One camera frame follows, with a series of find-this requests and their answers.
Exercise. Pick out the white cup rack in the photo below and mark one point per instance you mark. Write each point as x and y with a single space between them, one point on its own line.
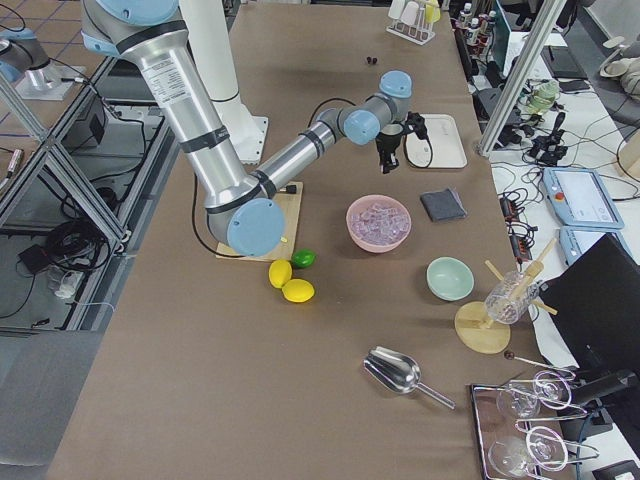
414 20

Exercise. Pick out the grey folded cloth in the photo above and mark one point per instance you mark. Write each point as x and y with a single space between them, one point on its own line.
443 205

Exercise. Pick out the aluminium frame post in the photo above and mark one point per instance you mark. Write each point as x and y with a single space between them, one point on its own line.
541 29

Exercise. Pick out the clear ice cubes pile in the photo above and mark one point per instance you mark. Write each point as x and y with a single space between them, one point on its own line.
380 223

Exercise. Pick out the clear textured glass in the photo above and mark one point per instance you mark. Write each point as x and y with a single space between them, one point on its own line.
507 302

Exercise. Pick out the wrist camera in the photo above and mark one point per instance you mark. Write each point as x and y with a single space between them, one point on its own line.
415 124

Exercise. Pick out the wooden cup stand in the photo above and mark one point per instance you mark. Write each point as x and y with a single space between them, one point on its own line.
472 323

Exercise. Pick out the wine glass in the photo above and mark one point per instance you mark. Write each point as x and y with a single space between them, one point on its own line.
525 399
539 452

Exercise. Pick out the wooden cutting board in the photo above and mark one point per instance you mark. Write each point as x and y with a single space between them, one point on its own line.
287 220

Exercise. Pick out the mint green bowl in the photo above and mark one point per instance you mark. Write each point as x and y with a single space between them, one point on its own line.
449 278

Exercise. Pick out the teach pendant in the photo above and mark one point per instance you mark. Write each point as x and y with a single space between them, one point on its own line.
575 241
579 198

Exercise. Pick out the metal ice scoop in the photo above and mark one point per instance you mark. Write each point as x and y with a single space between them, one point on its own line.
401 374

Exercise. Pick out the black monitor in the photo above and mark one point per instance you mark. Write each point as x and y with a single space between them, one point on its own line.
597 303

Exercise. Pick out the metal glass rack tray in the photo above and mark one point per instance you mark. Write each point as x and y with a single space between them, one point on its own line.
517 427

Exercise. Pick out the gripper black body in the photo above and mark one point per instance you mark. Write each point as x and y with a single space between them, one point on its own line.
387 145

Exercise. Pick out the cream plastic tray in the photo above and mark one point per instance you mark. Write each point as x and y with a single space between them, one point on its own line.
443 150

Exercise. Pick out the yellow lemon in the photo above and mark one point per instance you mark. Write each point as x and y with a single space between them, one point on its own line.
298 291
279 273

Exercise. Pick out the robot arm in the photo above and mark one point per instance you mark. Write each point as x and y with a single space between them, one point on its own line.
183 52

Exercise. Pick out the pink bowl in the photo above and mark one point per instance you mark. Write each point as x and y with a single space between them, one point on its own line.
363 202

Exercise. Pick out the green lime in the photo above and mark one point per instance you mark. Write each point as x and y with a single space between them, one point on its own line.
303 258

